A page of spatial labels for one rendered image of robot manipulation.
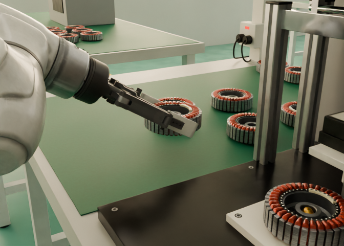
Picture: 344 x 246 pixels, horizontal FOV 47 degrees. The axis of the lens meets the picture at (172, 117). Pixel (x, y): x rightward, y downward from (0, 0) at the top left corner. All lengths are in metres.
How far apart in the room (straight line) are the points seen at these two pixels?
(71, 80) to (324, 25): 0.38
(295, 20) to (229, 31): 5.50
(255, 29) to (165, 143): 0.79
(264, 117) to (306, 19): 0.18
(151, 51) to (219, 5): 4.16
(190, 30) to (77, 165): 5.03
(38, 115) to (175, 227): 0.24
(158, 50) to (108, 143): 1.07
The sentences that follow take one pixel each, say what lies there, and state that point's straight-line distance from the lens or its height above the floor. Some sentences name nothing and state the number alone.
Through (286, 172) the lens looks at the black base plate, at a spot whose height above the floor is 0.77.
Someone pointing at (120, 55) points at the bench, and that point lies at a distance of 1.79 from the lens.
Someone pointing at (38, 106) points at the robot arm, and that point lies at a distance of 0.48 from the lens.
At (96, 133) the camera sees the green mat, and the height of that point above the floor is 0.75.
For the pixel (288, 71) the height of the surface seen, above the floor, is 0.79.
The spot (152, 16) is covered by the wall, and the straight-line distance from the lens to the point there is 5.39.
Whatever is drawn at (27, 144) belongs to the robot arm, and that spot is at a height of 0.92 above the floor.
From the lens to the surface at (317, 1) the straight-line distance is 0.71.
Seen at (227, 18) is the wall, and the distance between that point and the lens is 6.07.
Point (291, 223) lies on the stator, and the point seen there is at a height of 0.81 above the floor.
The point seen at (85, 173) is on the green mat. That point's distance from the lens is 0.74.
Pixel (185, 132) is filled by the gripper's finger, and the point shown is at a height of 0.82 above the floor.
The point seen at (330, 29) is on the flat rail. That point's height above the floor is 1.02.
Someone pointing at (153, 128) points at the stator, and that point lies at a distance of 0.73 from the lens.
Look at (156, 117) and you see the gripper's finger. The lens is 0.65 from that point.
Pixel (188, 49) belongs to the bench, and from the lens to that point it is 1.95.
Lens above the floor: 1.10
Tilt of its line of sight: 21 degrees down
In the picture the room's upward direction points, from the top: straight up
